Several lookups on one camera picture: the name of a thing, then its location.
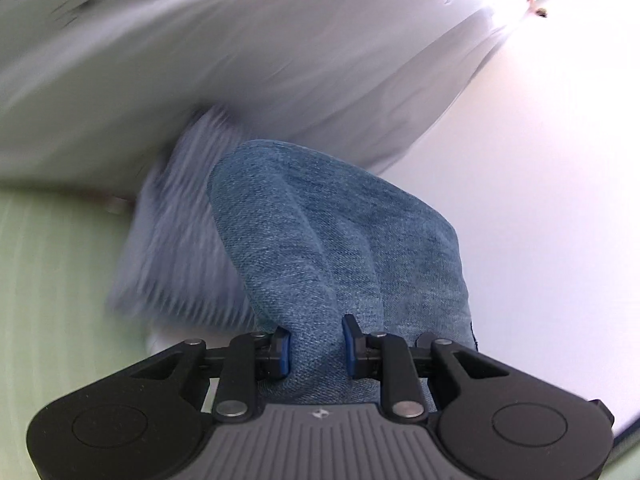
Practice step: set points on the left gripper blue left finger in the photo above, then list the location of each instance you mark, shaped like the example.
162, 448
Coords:
279, 354

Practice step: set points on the blue denim jeans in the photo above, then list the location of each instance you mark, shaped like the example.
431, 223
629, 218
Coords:
314, 239

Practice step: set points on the white printed carrot sheet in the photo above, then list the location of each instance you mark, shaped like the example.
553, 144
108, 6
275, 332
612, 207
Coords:
92, 90

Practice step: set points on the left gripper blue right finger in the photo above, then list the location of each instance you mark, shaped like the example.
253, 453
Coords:
355, 348

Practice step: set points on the green grid cutting mat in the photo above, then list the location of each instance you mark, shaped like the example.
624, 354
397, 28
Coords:
58, 256

